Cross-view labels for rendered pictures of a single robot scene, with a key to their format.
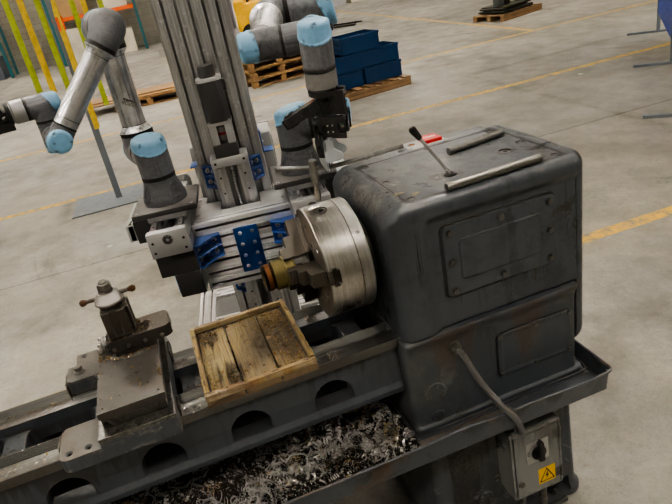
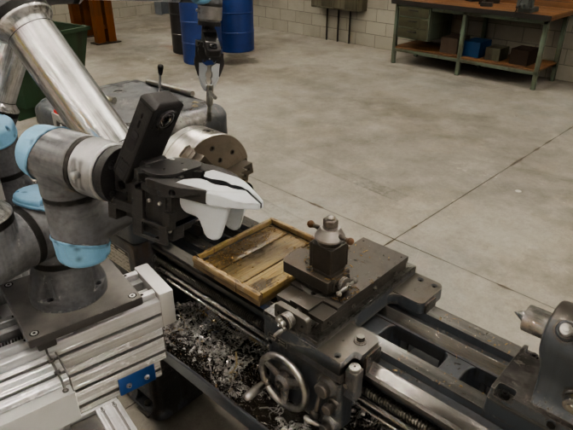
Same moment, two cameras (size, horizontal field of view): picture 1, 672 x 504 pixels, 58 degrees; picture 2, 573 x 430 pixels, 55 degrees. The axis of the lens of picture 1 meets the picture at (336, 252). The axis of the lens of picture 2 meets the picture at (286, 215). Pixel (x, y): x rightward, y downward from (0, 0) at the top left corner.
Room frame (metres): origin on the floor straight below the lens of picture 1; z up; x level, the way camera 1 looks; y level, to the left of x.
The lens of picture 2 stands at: (2.20, 1.57, 1.83)
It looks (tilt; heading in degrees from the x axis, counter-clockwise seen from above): 28 degrees down; 237
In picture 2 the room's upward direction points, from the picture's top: straight up
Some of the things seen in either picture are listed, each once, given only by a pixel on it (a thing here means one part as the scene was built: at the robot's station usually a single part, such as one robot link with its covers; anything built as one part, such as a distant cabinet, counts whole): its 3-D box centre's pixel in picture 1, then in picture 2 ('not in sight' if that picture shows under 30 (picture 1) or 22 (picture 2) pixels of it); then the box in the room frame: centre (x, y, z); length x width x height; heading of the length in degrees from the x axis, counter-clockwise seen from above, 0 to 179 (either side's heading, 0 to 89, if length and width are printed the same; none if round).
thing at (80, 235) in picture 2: (54, 135); (87, 219); (2.07, 0.84, 1.46); 0.11 x 0.08 x 0.11; 26
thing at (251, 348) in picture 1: (249, 347); (266, 257); (1.46, 0.29, 0.89); 0.36 x 0.30 x 0.04; 14
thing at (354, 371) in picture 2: not in sight; (352, 380); (1.53, 0.83, 0.84); 0.04 x 0.04 x 0.10; 14
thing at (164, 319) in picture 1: (134, 335); (320, 273); (1.47, 0.59, 0.99); 0.20 x 0.10 x 0.05; 104
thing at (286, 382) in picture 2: not in sight; (300, 381); (1.59, 0.69, 0.75); 0.27 x 0.10 x 0.23; 104
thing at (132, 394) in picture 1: (130, 364); (342, 282); (1.40, 0.61, 0.95); 0.43 x 0.17 x 0.05; 14
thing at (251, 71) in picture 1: (271, 57); not in sight; (11.19, 0.43, 0.36); 1.26 x 0.86 x 0.73; 114
